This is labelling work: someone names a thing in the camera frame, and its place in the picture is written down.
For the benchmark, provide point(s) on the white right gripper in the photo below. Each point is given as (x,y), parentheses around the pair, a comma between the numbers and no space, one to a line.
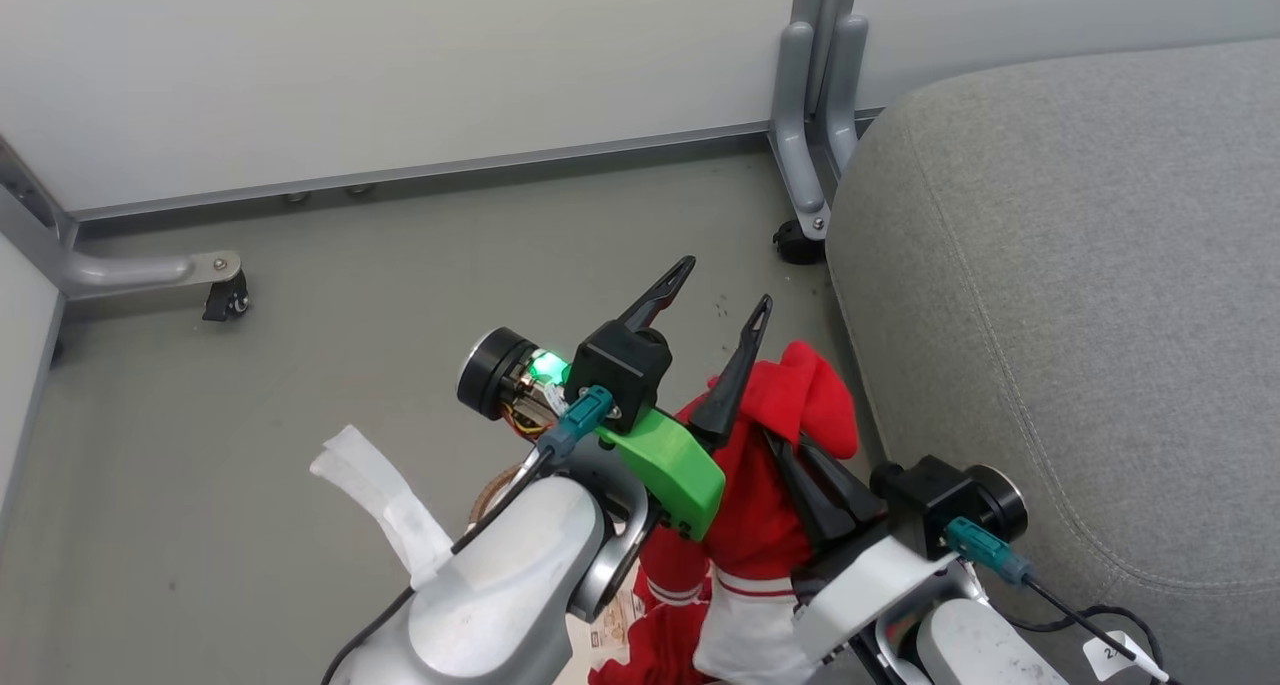
(870,585)

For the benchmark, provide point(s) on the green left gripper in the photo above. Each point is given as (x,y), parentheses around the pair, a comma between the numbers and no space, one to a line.
(675,470)

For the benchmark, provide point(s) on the red and white garment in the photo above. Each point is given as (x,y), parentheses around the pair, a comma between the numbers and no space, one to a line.
(745,525)

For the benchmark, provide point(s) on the cream laundry basket brown rim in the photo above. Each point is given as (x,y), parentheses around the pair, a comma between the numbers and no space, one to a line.
(574,675)

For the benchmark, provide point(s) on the grey partition leg double tube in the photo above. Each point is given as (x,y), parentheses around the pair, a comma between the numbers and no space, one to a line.
(795,115)

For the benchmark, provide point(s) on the printed paper sticker label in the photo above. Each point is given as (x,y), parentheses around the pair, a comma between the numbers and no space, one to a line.
(610,630)

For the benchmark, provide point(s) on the grey fabric sofa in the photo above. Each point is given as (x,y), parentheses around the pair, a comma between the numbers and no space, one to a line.
(1080,315)

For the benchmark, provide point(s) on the white cloth tape strip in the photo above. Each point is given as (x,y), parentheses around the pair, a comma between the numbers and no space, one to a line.
(385,495)

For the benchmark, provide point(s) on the black caster wheel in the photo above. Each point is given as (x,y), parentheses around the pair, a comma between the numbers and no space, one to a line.
(228,300)

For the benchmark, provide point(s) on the grey partition leg single tube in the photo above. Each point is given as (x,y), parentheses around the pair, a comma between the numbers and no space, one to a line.
(130,270)

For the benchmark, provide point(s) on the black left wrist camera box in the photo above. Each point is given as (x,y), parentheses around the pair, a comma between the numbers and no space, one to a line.
(620,370)

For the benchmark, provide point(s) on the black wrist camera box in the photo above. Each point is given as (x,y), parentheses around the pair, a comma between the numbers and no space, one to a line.
(620,370)
(925,505)

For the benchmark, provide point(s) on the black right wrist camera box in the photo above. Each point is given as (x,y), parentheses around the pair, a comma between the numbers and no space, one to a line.
(925,505)

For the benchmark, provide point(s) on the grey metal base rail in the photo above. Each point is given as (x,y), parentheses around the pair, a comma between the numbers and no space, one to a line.
(400,177)

